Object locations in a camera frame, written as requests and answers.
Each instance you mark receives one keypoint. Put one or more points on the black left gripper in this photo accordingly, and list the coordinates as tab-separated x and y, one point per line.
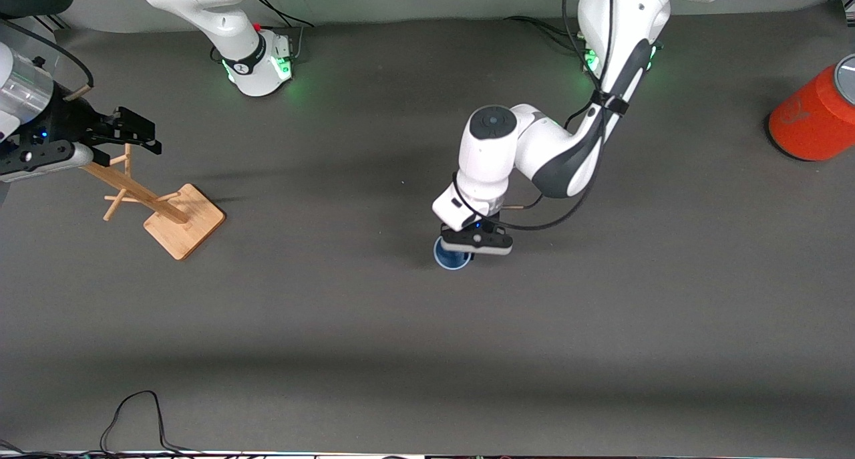
489	225

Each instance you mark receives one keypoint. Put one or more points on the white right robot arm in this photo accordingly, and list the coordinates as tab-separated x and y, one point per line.
220	18

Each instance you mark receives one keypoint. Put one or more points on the aluminium frame rail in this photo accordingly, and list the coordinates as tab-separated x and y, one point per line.
53	23
847	3

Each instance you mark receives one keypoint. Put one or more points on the orange cylindrical can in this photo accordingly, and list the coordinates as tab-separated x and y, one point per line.
811	125

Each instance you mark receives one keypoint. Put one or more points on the wooden mug tree stand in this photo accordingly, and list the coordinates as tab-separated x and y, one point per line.
184	225

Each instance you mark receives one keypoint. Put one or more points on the dark grey table mat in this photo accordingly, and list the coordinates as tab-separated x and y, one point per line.
427	345

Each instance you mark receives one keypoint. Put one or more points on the light blue cup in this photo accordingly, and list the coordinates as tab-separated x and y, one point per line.
454	262

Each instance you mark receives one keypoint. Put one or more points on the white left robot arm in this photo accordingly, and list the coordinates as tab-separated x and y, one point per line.
494	151

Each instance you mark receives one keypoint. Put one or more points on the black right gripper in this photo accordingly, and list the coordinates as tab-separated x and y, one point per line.
72	121

